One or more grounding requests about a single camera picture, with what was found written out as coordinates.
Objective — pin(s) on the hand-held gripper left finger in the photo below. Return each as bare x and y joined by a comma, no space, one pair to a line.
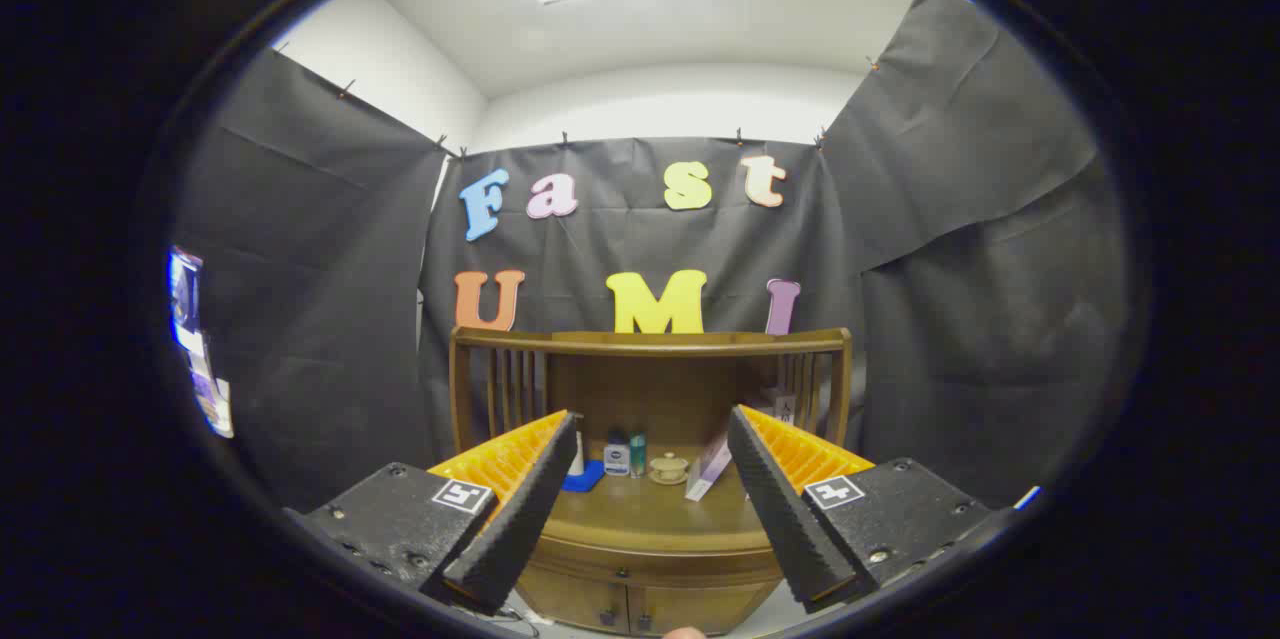
520,529

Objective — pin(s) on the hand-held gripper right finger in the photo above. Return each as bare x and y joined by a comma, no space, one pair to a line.
785,519

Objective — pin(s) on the wooden drawer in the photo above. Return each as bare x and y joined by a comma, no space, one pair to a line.
650,564

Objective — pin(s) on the wooden cabinet door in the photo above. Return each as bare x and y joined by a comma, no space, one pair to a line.
695,609
575,604

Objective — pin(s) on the wooden countertop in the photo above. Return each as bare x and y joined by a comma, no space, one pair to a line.
640,514

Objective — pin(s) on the wooden cabinet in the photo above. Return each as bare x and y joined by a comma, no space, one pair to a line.
660,389

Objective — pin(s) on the blue folded cloth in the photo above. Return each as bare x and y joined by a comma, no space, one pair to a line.
585,477

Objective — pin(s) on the white pump bottle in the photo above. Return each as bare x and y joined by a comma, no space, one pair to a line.
577,464

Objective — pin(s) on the purple white book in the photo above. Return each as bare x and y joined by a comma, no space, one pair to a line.
708,469

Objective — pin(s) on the white book black characters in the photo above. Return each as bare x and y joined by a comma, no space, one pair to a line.
785,409

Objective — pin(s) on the white lotion bottle blue cap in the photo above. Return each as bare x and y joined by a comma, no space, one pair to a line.
617,459

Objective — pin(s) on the beige lidded tea cup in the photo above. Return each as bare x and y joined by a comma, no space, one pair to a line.
669,468

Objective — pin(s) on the teal slim bottle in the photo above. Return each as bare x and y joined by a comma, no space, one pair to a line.
637,456

